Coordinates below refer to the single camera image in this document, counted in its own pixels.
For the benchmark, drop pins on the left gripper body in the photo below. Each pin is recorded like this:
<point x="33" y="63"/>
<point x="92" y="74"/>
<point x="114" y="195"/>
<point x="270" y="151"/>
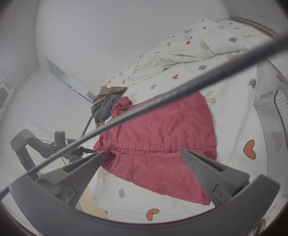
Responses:
<point x="75" y="154"/>

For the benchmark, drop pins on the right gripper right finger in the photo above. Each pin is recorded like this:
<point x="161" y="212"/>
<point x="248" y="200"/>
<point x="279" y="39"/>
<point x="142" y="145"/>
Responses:
<point x="217" y="179"/>

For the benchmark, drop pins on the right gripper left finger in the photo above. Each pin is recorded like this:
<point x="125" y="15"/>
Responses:
<point x="67" y="181"/>

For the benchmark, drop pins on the red shirt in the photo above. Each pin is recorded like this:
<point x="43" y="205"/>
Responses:
<point x="158" y="126"/>

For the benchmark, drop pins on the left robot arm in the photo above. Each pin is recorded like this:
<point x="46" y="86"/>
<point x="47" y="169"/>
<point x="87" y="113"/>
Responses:
<point x="21" y="139"/>

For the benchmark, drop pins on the grey garment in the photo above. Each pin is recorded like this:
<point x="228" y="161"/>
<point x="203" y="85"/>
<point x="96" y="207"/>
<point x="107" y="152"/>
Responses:
<point x="102" y="109"/>

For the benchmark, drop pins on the brown garment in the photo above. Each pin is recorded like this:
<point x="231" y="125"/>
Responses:
<point x="107" y="91"/>

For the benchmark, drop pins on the bed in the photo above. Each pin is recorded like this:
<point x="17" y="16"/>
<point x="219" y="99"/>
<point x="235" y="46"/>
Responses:
<point x="232" y="102"/>

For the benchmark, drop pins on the clear plastic box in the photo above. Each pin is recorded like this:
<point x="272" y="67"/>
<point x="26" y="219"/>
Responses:
<point x="276" y="122"/>

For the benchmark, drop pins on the white ceiling air conditioner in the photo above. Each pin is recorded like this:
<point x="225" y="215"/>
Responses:
<point x="1" y="97"/>

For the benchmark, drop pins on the white printed quilt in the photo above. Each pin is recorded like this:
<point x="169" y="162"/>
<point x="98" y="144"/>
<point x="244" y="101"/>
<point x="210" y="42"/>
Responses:
<point x="183" y="48"/>

